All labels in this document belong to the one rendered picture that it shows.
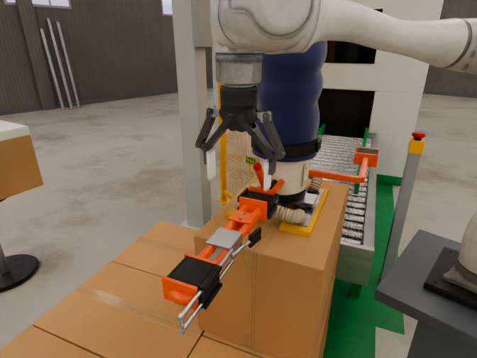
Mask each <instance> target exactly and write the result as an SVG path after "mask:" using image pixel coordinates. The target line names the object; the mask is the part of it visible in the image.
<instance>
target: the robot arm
mask: <svg viewBox="0 0 477 358"><path fill-rule="evenodd" d="M210 25H211V32H212V39H213V41H214V47H215V53H216V54H215V60H216V81H217V82H218V83H219V84H223V85H222V86H221V87H220V103H221V108H220V109H219V108H217V107H215V106H213V107H209V108H207V115H206V119H205V121H204V124H203V126H202V129H201V131H200V133H199V136H198V138H197V141H196V143H195V147H196V148H200V149H202V150H203V154H204V164H205V165H207V180H208V181H210V180H212V179H213V178H215V177H216V158H215V148H213V145H214V144H215V143H216V142H217V141H218V140H219V139H220V138H221V136H222V135H223V134H224V132H225V131H226V130H227V129H229V130H230V131H239V132H245V131H247V133H248V134H249V135H250V136H252V138H253V139H254V141H255V142H256V143H257V144H258V146H259V148H260V149H261V150H262V152H263V153H264V154H265V156H266V157H267V159H265V163H264V182H263V190H264V191H267V190H268V189H269V188H270V186H271V176H272V175H274V174H275V172H276V160H281V159H282V158H283V157H284V156H285V154H286V152H285V149H284V148H283V145H282V143H281V140H280V137H279V136H278V133H277V131H276V128H275V126H274V123H273V113H272V112H271V111H267V112H258V110H257V97H258V88H257V87H256V86H255V84H258V83H260V82H261V71H262V59H263V56H262V54H261V53H265V54H269V55H276V54H287V53H305V52H306V51H307V50H308V49H309V48H310V47H311V46H312V44H314V43H316V42H319V41H325V40H335V41H344V42H350V43H356V44H359V45H363V46H366V47H369V48H373V49H376V50H381V51H385V52H389V53H395V54H398V55H404V56H407V57H409V58H414V59H416V60H420V61H422V62H424V63H427V64H430V65H433V66H435V67H440V68H444V69H448V70H451V71H454V72H467V73H469V74H473V75H477V18H448V19H442V20H433V21H404V20H400V19H397V18H393V17H392V16H389V15H387V14H384V13H381V12H379V11H376V10H374V9H371V8H369V7H367V6H364V5H361V4H357V3H355V2H352V1H348V0H210ZM218 115H219V116H220V117H221V119H222V121H223V122H222V123H221V124H220V126H219V127H218V129H217V130H216V131H215V132H214V134H213V135H212V136H211V138H210V139H209V140H208V142H206V140H207V137H208V135H209V133H210V131H211V129H212V126H213V124H214V122H215V119H216V117H218ZM258 118H259V119H260V121H261V122H262V123H263V125H264V128H265V131H266V133H267V135H268V138H269V140H270V143H271V145H272V146H271V145H270V144H269V143H268V141H267V140H266V138H265V137H264V135H263V134H262V133H261V131H260V129H259V127H258V125H257V124H256V120H257V119H258ZM205 142H206V143H205ZM211 148H212V149H211ZM442 278H443V279H444V280H445V281H447V282H450V283H453V284H456V285H458V286H461V287H463V288H465V289H468V290H470V291H472V292H474V293H477V211H476V213H475V214H474V215H473V216H472V218H471V219H470V221H469V222H468V224H467V227H466V230H465V232H464V235H463V239H462V241H461V246H460V252H459V257H458V259H457V262H456V263H455V264H454V266H453V267H452V268H451V269H450V271H448V272H446V273H444V275H443V277H442Z"/></svg>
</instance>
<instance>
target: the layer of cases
mask: <svg viewBox="0 0 477 358"><path fill-rule="evenodd" d="M198 231H199V230H197V229H192V228H189V227H183V226H180V225H176V224H171V223H167V222H162V221H160V222H159V223H157V224H156V225H155V226H154V227H152V228H151V229H150V230H149V231H147V232H146V233H145V234H144V235H143V236H142V237H140V238H139V239H137V240H136V241H135V242H134V243H132V245H130V246H129V247H128V248H126V249H125V250H124V251H122V252H121V253H120V254H119V255H118V256H117V257H115V258H114V259H113V260H111V261H110V262H109V263H108V264H107V265H106V266H104V267H103V268H101V269H100V270H99V271H98V272H96V273H95V274H94V275H93V276H92V277H90V278H89V279H88V280H86V281H85V282H84V283H83V284H82V285H81V286H79V287H78V288H77V289H75V290H74V291H73V292H71V294H69V295H68V296H67V297H66V298H64V299H63V300H61V301H60V302H59V303H58V304H57V305H56V306H55V307H53V308H52V309H51V310H49V311H48V312H47V313H46V314H44V315H43V316H42V317H41V318H39V319H38V320H37V321H35V322H34V323H33V326H32V325H31V326H30V327H28V328H27V329H26V330H24V331H23V332H22V333H21V334H20V335H19V336H17V337H16V338H15V339H13V340H12V341H11V342H9V343H8V344H7V345H6V346H5V347H3V348H2V349H1V350H0V358H273V357H270V356H268V355H266V354H263V353H260V352H257V351H255V350H253V349H250V348H247V347H244V346H243V345H239V344H237V343H235V342H232V341H230V340H227V339H224V338H223V337H219V336H217V335H214V334H212V333H210V332H207V331H204V330H201V329H200V328H199V313H197V315H196V316H195V318H194V320H193V321H192V322H191V323H190V325H189V326H188V328H187V329H186V330H185V333H184V334H183V335H181V334H180V333H179V331H180V325H179V320H178V319H177V318H178V315H179V314H180V313H181V312H182V311H183V310H184V309H185V308H186V306H184V305H178V304H176V303H174V302H172V301H170V300H167V299H164V295H163V284H162V277H163V276H167V275H168V274H169V273H170V272H171V271H172V270H173V269H174V268H175V267H176V266H177V265H178V264H179V263H180V262H181V260H183V259H184V257H185V253H188V254H192V255H195V252H194V235H195V234H196V233H197V232H198ZM335 275H336V270H335V273H334V278H333V281H332V285H331V290H330V293H329V298H328V301H327V306H326V310H325V313H324V318H323V321H322V326H321V330H320V334H319V339H318V342H317V347H316V350H315V353H314V358H322V352H323V348H324V341H325V337H326V333H327V326H328V321H329V312H330V307H331V298H332V293H333V288H334V279H335Z"/></svg>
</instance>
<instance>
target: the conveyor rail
mask: <svg viewBox="0 0 477 358"><path fill-rule="evenodd" d="M374 133H375V132H374ZM374 137H375V138H374ZM371 148H375V149H378V133H375V134H373V137H372V143H371ZM369 169H373V176H372V177H371V175H372V171H369V174H368V187H367V193H366V195H367V196H366V208H365V215H364V223H363V238H362V243H361V245H364V246H370V247H373V248H374V241H375V199H376V176H377V166H376V167H370V166H369Z"/></svg>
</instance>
